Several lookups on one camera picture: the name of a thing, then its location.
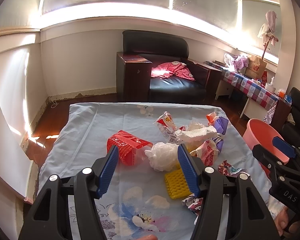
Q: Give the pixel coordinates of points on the red patterned cloth on armchair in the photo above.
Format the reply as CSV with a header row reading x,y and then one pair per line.
x,y
169,69

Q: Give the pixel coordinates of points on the black leather armchair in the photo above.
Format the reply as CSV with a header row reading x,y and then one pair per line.
x,y
144,50
291,132

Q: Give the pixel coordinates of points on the purple cloth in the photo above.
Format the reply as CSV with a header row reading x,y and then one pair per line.
x,y
221,125

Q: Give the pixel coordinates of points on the red plastic bag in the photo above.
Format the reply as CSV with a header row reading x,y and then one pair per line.
x,y
131,148

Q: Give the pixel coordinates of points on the clear red snack wrapper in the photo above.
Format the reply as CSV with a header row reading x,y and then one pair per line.
x,y
167,127

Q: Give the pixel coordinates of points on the white tissue container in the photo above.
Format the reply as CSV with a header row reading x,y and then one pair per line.
x,y
270,86

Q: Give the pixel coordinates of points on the white styrofoam piece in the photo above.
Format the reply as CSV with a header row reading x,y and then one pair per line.
x,y
201,134

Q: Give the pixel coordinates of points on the brown paper shopping bag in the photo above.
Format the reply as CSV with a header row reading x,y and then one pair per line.
x,y
256,67

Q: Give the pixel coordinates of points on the light blue floral tablecloth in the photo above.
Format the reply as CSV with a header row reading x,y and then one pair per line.
x,y
137,203

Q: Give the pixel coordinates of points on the yellow foam fruit net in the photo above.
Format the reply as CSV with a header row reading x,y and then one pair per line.
x,y
176,184

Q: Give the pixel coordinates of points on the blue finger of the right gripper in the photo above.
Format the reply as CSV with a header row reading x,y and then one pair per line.
x,y
284,147

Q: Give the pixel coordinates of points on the pink plastic trash bucket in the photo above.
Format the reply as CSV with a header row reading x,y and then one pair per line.
x,y
259,132

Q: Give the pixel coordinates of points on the checkered red blue tablecloth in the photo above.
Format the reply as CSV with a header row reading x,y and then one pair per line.
x,y
260,103

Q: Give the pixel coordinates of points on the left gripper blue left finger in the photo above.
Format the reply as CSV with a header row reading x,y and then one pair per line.
x,y
105,168

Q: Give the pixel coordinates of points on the white foam net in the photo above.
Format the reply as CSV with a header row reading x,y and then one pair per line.
x,y
194,125

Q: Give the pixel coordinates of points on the person's right hand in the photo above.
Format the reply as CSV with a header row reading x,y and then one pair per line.
x,y
281,222

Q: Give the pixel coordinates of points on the white plastic bag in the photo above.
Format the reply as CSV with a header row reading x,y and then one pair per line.
x,y
163,156

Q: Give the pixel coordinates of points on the red white small wrapper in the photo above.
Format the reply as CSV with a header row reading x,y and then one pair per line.
x,y
207,152

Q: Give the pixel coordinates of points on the maroon white wrapper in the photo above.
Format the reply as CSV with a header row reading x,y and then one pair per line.
x,y
193,203

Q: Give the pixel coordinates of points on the orange white wrapper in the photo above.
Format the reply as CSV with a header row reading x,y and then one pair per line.
x,y
212,117

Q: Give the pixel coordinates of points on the orange small box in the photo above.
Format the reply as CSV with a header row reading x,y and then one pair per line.
x,y
281,93

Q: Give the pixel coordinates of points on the coat stand with clothes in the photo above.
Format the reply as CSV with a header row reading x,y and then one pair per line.
x,y
267,31

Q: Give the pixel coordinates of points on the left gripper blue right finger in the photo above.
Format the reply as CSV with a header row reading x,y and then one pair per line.
x,y
189,169

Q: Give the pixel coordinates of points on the pink checkered cloth bundle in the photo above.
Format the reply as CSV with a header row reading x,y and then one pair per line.
x,y
241,63

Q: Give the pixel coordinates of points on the red small gift bag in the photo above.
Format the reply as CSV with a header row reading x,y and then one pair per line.
x,y
264,77

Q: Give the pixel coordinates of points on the white side table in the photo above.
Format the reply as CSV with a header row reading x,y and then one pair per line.
x,y
235,101

